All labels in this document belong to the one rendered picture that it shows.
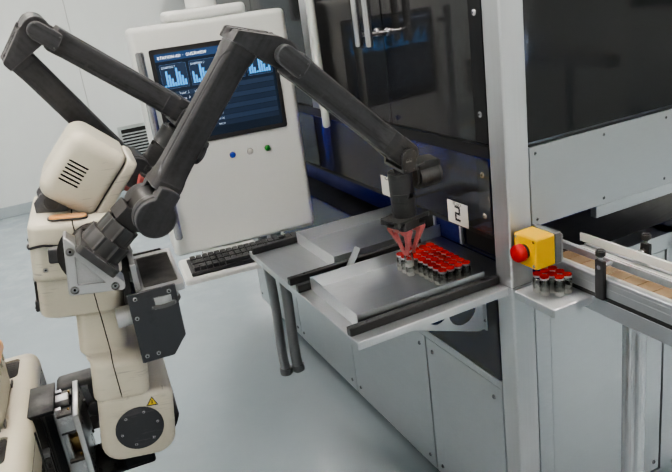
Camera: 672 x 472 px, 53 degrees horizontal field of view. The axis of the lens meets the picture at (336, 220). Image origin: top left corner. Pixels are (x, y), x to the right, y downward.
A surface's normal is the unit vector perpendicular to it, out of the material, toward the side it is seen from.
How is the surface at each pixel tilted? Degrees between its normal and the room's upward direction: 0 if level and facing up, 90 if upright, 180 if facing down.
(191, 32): 90
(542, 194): 90
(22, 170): 90
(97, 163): 90
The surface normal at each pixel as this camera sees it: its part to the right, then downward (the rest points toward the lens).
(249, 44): 0.47, 0.37
